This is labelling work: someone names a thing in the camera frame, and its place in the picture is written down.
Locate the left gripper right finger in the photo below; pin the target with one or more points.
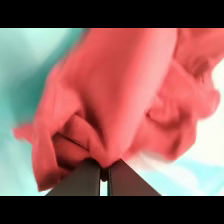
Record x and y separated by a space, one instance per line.
125 183

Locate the red T-shirt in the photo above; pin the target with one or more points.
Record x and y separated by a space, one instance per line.
116 100

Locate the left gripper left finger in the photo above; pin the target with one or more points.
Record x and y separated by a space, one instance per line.
83 181

